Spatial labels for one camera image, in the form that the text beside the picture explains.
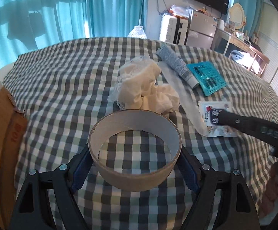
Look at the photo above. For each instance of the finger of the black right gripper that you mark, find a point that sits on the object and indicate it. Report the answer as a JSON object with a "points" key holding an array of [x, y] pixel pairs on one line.
{"points": [[253, 126]]}

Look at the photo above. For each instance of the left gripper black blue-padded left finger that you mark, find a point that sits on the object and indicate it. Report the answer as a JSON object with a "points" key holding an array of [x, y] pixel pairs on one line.
{"points": [[32, 209]]}

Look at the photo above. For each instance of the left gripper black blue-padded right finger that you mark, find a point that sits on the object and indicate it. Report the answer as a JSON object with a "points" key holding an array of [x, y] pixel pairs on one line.
{"points": [[221, 199]]}

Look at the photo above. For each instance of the white printed sachet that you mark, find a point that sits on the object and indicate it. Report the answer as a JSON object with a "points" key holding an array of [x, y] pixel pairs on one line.
{"points": [[207, 116]]}

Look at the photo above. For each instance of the person's hand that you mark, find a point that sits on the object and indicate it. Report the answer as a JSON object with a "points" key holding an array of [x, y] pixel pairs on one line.
{"points": [[270, 194]]}

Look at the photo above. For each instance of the wooden chair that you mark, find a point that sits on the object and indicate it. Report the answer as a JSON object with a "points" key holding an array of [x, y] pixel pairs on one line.
{"points": [[260, 61]]}

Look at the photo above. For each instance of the brown cardboard box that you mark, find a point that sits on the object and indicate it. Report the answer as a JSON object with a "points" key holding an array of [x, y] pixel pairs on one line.
{"points": [[12, 128]]}

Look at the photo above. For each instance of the teal blister pill pack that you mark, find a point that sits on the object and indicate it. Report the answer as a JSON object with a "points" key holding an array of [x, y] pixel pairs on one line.
{"points": [[208, 77]]}

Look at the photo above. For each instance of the green checkered cloth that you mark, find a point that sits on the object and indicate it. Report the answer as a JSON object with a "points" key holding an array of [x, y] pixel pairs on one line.
{"points": [[63, 90]]}

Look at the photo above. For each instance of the clear plastic strip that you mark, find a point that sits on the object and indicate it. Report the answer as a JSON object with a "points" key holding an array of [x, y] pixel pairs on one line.
{"points": [[188, 103]]}

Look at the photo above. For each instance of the wooden desk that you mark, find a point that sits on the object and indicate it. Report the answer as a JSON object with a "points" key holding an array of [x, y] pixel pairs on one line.
{"points": [[224, 42]]}

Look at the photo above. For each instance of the crumpled white gauze cloth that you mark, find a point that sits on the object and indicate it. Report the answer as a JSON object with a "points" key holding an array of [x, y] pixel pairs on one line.
{"points": [[136, 88]]}

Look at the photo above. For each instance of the oval white mirror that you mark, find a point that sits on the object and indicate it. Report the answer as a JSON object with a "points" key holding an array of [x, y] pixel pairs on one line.
{"points": [[237, 17]]}

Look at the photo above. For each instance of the silver mini fridge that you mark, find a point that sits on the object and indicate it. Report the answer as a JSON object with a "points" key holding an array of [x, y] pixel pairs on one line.
{"points": [[201, 31]]}

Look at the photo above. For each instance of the grey-blue ointment tube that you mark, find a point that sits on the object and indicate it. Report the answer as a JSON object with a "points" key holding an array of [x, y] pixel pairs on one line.
{"points": [[169, 56]]}

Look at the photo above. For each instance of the teal right curtain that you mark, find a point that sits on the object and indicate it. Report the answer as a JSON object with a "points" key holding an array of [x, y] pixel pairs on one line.
{"points": [[252, 10]]}

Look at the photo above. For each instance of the white hard-shell suitcase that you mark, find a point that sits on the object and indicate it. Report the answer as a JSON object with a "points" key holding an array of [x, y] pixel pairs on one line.
{"points": [[173, 30]]}

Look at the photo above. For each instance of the large clear water jug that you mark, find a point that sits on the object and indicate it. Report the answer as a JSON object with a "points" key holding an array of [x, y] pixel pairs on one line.
{"points": [[138, 31]]}

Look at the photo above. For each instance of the teal window curtain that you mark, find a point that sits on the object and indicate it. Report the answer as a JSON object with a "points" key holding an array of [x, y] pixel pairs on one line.
{"points": [[29, 25]]}

